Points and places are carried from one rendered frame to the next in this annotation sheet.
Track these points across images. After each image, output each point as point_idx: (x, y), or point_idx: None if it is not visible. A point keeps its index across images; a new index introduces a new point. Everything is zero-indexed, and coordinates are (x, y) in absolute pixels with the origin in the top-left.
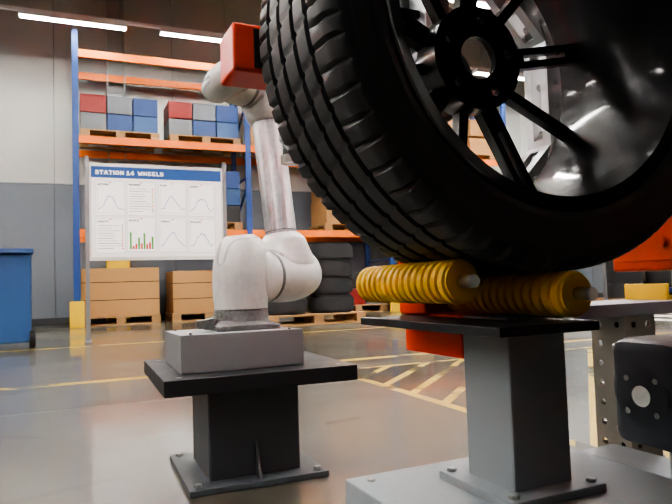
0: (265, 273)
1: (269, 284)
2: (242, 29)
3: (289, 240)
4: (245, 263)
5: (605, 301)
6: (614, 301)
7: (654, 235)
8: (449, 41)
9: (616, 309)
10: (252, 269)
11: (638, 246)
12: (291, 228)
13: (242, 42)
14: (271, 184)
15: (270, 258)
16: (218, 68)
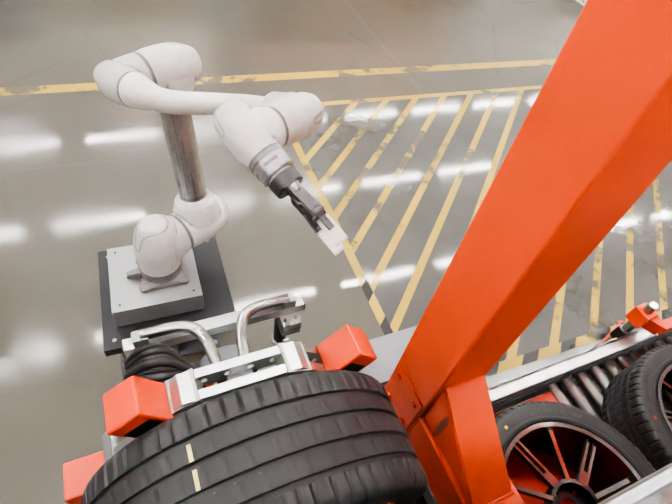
0: (174, 253)
1: (179, 256)
2: (73, 500)
3: (197, 213)
4: (156, 255)
5: (396, 345)
6: (400, 350)
7: (401, 414)
8: None
9: (386, 382)
10: (163, 257)
11: (394, 405)
12: (200, 197)
13: (76, 502)
14: (179, 166)
15: (178, 240)
16: (105, 88)
